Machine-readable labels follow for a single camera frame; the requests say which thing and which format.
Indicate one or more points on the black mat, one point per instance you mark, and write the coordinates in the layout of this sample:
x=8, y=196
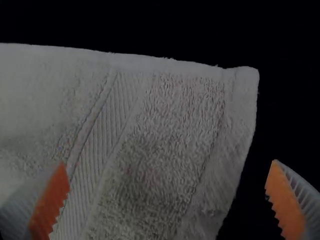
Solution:
x=175, y=22

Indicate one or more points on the pale towel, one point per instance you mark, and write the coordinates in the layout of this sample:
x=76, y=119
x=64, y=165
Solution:
x=150, y=137

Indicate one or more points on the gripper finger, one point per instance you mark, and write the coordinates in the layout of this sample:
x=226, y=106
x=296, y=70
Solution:
x=290, y=205
x=42, y=212

